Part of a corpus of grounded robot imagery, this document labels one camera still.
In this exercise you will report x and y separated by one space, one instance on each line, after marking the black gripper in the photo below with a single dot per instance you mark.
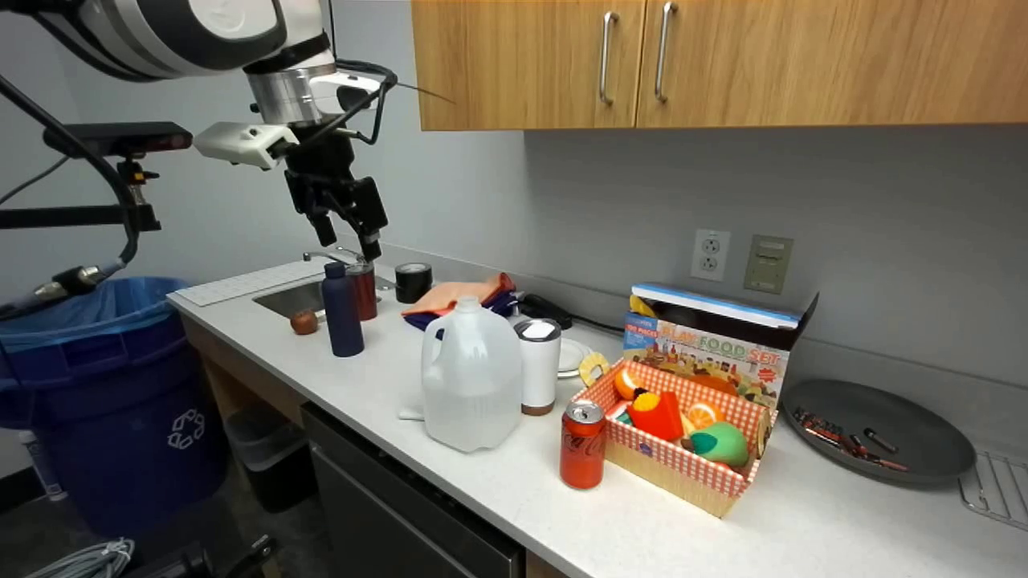
321 186

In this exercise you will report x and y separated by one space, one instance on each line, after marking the wooden cabinet door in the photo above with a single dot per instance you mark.
522 65
832 61

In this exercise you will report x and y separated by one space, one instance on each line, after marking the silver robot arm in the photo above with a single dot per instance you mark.
309 102

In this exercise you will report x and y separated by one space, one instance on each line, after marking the dark blue bottle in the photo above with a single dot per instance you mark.
341 313

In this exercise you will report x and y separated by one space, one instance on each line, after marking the sink basin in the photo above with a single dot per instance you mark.
306 296

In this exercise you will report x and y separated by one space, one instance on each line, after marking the brown round toy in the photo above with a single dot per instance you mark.
303 322

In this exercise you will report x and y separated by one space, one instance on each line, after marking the orange cloth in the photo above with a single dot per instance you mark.
440 296

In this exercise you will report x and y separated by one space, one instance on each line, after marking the navy blue cloth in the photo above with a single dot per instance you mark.
501 308

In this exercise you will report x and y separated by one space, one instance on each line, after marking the translucent plastic milk jug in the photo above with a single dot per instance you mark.
470 376

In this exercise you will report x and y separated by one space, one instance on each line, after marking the black stapler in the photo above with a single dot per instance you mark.
536 308

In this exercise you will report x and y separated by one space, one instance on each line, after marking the white cylindrical tumbler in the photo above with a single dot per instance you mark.
539 360

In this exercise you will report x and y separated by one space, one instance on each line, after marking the black dishwasher front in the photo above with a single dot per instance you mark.
387 521

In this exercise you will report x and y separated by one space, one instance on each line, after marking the blue recycling bin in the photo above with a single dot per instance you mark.
116 404

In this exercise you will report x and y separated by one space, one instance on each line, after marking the red soda can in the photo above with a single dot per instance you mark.
581 445

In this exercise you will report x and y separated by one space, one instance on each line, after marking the red toy block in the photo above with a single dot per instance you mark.
657 414

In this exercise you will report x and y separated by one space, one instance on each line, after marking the red checkered toy tray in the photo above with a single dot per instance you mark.
673 467

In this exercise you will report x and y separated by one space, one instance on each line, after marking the play food toy box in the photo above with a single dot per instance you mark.
728 344

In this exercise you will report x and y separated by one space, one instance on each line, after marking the green toy ball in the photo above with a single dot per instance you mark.
721 445

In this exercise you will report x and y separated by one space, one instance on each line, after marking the dark grey round pan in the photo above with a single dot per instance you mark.
877 436

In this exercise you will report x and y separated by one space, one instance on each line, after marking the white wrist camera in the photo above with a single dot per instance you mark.
238 143

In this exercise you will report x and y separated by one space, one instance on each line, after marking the black camera on stand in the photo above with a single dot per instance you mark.
114 149

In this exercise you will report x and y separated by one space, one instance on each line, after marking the white wall outlet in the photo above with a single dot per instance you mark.
711 255

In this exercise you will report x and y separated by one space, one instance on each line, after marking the beige wall switch plate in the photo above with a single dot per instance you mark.
769 261

